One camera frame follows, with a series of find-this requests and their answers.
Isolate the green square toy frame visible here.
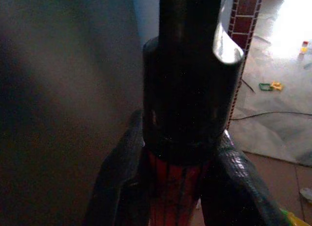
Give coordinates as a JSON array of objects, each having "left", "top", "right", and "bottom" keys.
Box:
[{"left": 258, "top": 82, "right": 273, "bottom": 92}]

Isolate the black floor cable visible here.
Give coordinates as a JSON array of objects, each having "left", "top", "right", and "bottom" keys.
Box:
[{"left": 231, "top": 111, "right": 312, "bottom": 121}]

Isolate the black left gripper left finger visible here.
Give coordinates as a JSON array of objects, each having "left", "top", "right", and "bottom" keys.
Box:
[{"left": 84, "top": 110, "right": 152, "bottom": 226}]

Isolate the white floor sheet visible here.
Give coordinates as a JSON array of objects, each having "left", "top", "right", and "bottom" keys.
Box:
[{"left": 229, "top": 0, "right": 312, "bottom": 167}]

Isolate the red broom handle black cap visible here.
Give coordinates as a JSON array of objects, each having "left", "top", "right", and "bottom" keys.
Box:
[{"left": 142, "top": 0, "right": 245, "bottom": 226}]

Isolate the yellow toy piece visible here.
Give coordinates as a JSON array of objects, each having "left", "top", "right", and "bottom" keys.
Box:
[{"left": 271, "top": 81, "right": 285, "bottom": 92}]

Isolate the red yellow toy block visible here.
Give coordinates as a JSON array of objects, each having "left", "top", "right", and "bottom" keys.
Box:
[{"left": 299, "top": 40, "right": 310, "bottom": 56}]

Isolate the grey litter scrap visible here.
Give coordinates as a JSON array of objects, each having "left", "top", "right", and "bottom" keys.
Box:
[{"left": 299, "top": 188, "right": 312, "bottom": 201}]

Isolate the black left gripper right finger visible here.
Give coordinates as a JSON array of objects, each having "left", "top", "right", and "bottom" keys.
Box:
[{"left": 199, "top": 130, "right": 293, "bottom": 226}]

